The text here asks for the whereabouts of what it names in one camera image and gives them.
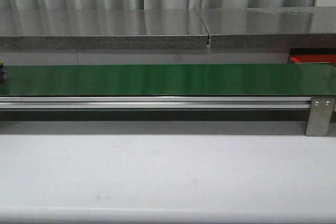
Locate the right grey stone slab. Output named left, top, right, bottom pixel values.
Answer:
left=201, top=7, right=335, bottom=49

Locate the red plastic tray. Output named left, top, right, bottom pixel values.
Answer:
left=289, top=54, right=335, bottom=66

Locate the aluminium conveyor frame rail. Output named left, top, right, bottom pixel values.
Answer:
left=1, top=96, right=312, bottom=110

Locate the grey stone counter slab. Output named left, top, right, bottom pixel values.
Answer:
left=1, top=9, right=208, bottom=51

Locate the steel conveyor support bracket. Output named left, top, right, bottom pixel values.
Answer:
left=305, top=97, right=335, bottom=136

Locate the green conveyor belt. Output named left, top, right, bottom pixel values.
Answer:
left=1, top=63, right=335, bottom=97

